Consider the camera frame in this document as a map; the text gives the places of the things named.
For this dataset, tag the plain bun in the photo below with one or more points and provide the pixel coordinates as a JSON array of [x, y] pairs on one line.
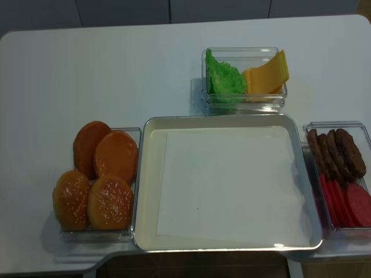
[[85, 144], [116, 155]]

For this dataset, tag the green lettuce leaf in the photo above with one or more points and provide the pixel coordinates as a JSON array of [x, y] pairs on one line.
[[225, 84]]

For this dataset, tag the clear lettuce cheese container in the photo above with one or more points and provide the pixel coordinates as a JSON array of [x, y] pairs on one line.
[[240, 58]]

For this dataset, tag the silver metal tray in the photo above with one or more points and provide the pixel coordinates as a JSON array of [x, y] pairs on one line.
[[152, 156]]

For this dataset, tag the plain bottom bun front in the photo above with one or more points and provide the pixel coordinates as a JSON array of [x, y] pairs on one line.
[[116, 155]]

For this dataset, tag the white paper sheet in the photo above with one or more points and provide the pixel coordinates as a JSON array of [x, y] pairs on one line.
[[238, 185]]

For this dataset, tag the yellow cheese slices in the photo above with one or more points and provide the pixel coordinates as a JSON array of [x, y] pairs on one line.
[[265, 82]]

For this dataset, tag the sesame top bun right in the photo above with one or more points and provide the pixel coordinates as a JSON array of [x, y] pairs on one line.
[[110, 204]]

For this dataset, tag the sesame bun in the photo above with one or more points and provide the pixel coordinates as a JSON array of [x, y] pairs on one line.
[[110, 204], [70, 198]]

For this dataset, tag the clear bun container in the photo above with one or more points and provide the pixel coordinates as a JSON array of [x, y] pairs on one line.
[[93, 235]]

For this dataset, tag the brown patty rear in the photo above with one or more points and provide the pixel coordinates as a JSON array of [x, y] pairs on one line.
[[312, 139]]

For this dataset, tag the brown patty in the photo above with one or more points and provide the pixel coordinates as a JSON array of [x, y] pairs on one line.
[[350, 152], [328, 161], [338, 158], [312, 139]]

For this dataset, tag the sesame top bun left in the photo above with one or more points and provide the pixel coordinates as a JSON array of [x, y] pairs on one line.
[[70, 198]]

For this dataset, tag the clear patty tomato container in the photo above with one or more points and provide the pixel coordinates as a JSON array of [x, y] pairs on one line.
[[362, 141]]

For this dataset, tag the red tomato slices stack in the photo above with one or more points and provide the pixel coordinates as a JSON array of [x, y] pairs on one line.
[[339, 215]]

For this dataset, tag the brown patty front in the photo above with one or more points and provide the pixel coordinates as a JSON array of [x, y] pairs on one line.
[[350, 152]]

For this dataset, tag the red tomato slice front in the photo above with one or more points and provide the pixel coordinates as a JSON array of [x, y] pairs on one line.
[[358, 202]]

